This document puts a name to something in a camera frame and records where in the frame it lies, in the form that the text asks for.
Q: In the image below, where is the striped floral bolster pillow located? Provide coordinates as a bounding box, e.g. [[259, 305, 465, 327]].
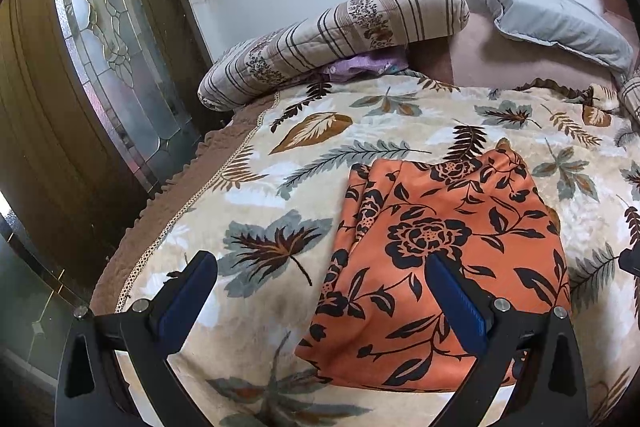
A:
[[198, 0, 470, 112]]

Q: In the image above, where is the pink padded headboard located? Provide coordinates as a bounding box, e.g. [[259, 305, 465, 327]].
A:
[[408, 0, 639, 89]]

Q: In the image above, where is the purple cloth under bolster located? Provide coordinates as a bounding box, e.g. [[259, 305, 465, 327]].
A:
[[319, 46, 408, 83]]

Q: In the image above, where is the grey ruffled pillow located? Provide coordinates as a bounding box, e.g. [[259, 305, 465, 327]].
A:
[[478, 0, 634, 78]]

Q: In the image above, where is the leaf pattern plush blanket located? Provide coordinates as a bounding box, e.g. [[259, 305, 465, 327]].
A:
[[92, 75, 639, 426]]

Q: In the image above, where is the brown door with stained glass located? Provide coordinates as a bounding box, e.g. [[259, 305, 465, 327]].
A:
[[1, 0, 221, 289]]

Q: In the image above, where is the striped floral quilt right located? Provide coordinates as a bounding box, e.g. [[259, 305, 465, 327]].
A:
[[620, 72, 640, 124]]

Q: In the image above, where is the orange black floral garment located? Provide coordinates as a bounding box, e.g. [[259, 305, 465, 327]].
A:
[[295, 140, 570, 391]]

